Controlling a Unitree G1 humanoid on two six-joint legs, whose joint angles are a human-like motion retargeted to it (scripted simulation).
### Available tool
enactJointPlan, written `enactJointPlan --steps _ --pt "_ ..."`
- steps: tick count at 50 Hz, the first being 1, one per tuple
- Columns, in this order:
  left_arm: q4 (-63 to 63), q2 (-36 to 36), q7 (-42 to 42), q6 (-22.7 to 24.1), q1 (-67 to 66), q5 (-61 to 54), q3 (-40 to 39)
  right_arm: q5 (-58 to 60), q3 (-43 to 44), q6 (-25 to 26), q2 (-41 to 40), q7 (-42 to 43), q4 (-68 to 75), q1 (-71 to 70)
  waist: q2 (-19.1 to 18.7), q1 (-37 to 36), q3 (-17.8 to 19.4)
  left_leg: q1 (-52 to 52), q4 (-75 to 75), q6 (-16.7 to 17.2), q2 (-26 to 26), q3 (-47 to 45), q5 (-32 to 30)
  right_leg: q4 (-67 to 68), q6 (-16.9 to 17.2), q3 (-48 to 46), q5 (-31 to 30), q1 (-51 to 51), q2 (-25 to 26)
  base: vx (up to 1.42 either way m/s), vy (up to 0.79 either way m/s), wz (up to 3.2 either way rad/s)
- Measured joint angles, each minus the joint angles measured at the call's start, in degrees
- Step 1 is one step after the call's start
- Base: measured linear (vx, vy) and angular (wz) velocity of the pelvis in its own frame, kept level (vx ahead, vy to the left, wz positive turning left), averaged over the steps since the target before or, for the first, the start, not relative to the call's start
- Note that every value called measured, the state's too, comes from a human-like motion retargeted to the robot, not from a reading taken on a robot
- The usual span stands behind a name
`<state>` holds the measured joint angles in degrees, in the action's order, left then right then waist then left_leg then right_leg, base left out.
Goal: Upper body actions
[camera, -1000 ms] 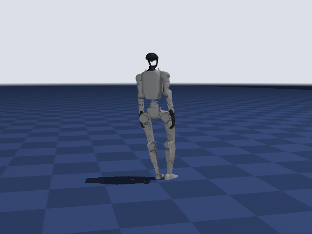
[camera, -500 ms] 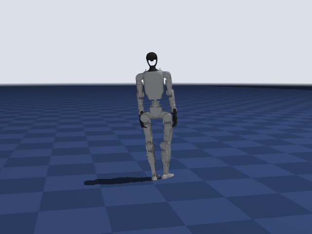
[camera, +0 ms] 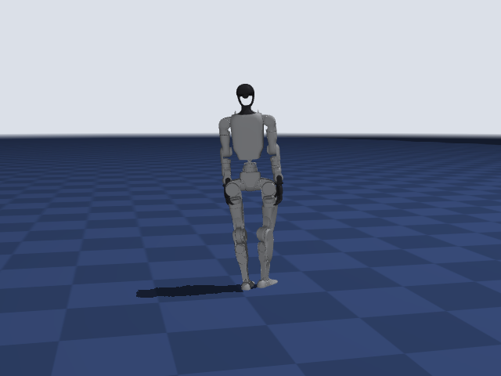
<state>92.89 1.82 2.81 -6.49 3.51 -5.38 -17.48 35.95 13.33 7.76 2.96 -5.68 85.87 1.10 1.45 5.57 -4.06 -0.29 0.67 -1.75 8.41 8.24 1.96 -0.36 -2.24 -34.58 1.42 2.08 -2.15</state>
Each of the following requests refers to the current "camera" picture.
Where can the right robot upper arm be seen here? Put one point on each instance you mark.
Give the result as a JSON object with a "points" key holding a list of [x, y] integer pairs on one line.
{"points": [[271, 133]]}

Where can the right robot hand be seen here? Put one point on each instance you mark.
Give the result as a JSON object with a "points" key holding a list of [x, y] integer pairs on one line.
{"points": [[279, 189]]}

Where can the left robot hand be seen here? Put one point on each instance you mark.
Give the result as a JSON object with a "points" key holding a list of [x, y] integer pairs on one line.
{"points": [[227, 198]]}

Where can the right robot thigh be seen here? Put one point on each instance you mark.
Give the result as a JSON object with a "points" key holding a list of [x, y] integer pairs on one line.
{"points": [[269, 210]]}

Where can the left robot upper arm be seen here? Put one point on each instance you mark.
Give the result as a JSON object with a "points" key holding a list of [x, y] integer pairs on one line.
{"points": [[224, 133]]}

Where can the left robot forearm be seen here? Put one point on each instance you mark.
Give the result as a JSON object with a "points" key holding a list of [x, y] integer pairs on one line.
{"points": [[226, 170]]}

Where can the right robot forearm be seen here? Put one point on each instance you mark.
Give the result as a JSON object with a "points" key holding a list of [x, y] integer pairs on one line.
{"points": [[276, 166]]}

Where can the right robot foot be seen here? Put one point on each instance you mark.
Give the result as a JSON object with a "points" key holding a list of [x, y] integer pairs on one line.
{"points": [[262, 283]]}

